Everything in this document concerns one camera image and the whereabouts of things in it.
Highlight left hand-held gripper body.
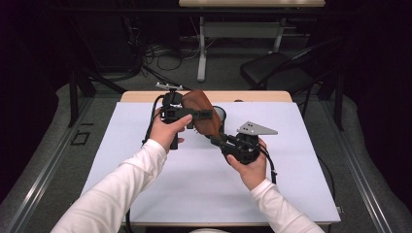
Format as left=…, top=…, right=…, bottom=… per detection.
left=155, top=82, right=196, bottom=150

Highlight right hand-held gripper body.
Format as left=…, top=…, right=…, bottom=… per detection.
left=223, top=120, right=279, bottom=165

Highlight black mesh cup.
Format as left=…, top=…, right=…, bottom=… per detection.
left=212, top=105, right=228, bottom=130

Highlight person's left hand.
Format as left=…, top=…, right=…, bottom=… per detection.
left=149, top=108, right=193, bottom=153

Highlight person's right hand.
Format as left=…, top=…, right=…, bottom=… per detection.
left=225, top=138, right=268, bottom=191

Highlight white table mat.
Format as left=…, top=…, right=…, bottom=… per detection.
left=81, top=101, right=342, bottom=224

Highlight light wooden table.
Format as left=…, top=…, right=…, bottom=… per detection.
left=120, top=90, right=332, bottom=227

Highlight black folding chair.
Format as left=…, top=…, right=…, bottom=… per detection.
left=240, top=36, right=345, bottom=119

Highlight white-framed desk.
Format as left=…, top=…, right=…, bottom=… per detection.
left=178, top=0, right=326, bottom=83

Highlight black metal stand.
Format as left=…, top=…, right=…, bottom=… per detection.
left=66, top=18, right=129, bottom=128

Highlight left hand-held gripper black cable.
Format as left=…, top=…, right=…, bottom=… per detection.
left=125, top=94, right=165, bottom=233

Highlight hand-held gripper black cable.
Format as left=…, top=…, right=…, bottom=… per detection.
left=125, top=94, right=165, bottom=233
left=257, top=145, right=336, bottom=203

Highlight right hand-held gripper black cable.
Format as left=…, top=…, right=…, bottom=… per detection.
left=257, top=145, right=336, bottom=203

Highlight black floor cables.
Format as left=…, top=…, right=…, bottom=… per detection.
left=129, top=16, right=215, bottom=91

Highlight metal floor rail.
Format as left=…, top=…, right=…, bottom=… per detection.
left=4, top=96, right=95, bottom=233
left=322, top=96, right=395, bottom=233

